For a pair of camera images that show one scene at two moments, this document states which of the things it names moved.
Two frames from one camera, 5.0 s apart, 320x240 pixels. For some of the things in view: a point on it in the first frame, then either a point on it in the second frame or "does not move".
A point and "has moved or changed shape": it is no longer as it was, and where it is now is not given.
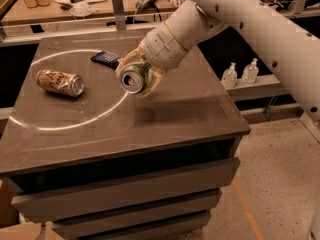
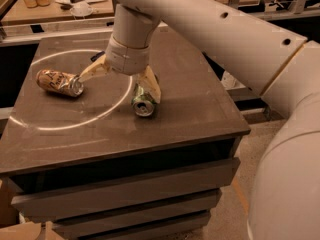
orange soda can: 60,81 does not move
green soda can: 134,77 has moved or changed shape
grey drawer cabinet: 97,163 does not move
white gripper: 164,49 to 127,60
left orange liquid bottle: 30,0 does not move
